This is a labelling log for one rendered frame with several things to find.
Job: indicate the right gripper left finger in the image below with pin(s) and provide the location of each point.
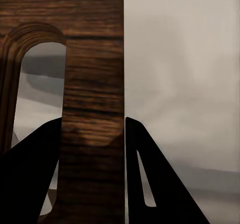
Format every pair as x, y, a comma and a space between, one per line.
26, 172

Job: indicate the bowl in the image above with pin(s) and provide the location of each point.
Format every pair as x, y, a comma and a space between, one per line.
15, 140

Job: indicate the cutting board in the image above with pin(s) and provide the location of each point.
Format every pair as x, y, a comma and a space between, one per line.
91, 164

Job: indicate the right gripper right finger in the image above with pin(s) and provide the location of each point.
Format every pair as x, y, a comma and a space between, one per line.
174, 203

